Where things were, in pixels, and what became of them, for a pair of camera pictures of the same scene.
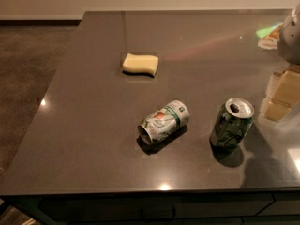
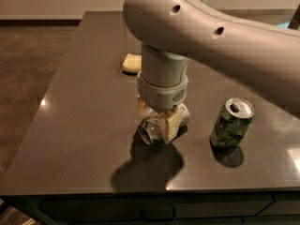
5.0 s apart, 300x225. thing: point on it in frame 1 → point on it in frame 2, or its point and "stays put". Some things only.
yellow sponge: [140, 65] stays put
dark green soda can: [232, 123] stays put
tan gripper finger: [276, 111] → [144, 111]
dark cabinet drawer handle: [162, 214] stays put
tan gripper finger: [284, 87] → [172, 120]
